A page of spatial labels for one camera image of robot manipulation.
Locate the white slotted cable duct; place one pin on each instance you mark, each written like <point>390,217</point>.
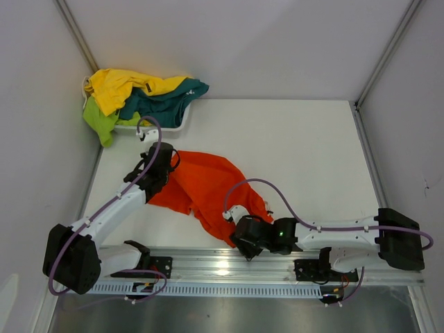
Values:
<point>139,289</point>

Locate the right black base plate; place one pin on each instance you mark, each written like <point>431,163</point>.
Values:
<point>309,270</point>

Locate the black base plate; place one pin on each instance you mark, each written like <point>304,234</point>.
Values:
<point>156,263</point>
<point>309,270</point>

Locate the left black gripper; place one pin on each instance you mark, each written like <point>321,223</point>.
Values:
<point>143,155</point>

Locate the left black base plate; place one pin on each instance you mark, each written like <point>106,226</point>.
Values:
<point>156,263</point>

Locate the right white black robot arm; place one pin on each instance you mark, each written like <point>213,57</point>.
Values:
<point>343,246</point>

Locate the aluminium mounting rail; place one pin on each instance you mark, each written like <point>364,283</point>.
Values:
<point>226,265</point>

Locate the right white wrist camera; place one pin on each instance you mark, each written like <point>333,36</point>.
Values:
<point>235,213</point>

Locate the yellow shorts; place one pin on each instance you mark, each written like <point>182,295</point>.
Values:
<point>111,87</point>

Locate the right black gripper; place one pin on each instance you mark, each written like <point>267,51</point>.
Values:
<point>248,251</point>

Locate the lime green shorts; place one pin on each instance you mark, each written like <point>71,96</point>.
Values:
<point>103,125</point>

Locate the teal shorts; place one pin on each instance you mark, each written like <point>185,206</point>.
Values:
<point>168,109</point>

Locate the orange shorts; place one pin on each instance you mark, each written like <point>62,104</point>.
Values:
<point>199,185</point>

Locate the white plastic bin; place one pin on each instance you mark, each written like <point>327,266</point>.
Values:
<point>168,133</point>

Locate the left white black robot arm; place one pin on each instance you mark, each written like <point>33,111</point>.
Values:
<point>75,257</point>

